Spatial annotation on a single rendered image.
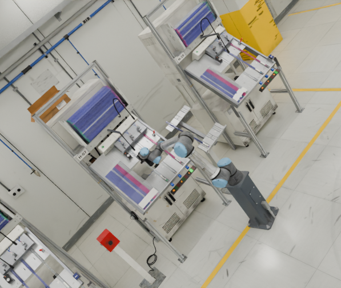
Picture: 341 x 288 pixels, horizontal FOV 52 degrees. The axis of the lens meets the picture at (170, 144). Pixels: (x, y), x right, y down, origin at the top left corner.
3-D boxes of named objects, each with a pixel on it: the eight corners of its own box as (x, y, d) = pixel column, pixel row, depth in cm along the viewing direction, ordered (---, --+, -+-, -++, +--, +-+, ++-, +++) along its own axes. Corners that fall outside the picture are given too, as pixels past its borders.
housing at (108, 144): (139, 124, 362) (137, 117, 350) (106, 158, 348) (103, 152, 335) (133, 120, 365) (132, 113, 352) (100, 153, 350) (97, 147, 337)
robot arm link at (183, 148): (234, 174, 289) (184, 132, 278) (228, 187, 281) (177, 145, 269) (224, 178, 299) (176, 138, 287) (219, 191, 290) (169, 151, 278)
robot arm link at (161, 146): (191, 123, 284) (155, 140, 320) (186, 132, 277) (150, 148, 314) (200, 133, 288) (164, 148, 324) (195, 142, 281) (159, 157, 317)
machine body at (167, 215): (209, 197, 395) (179, 159, 367) (169, 246, 374) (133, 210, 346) (177, 184, 449) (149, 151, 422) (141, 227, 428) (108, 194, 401)
